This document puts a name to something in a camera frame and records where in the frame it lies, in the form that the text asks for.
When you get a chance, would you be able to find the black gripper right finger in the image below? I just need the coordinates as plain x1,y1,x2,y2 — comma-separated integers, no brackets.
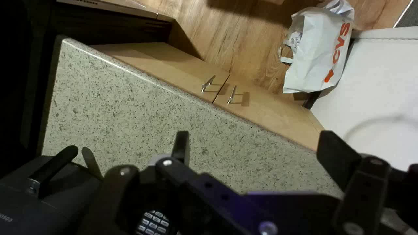
316,129,392,235

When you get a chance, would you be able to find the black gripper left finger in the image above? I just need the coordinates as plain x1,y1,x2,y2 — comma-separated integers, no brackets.
80,129,207,235

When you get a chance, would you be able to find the wooden base cabinet door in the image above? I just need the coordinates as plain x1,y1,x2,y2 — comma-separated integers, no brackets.
92,40,232,106
212,73,324,153

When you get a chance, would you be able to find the dark grey air fryer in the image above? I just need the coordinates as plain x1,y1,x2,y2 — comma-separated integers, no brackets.
0,145,105,235

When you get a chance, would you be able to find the white box appliance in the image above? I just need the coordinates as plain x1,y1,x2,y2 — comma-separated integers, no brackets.
310,26,418,172

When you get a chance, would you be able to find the white CVS plastic bag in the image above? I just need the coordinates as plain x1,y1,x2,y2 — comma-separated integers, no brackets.
277,0,357,95

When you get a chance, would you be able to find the steel base cabinet handle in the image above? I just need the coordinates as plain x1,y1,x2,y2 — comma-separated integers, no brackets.
225,84,246,107
200,74,218,95

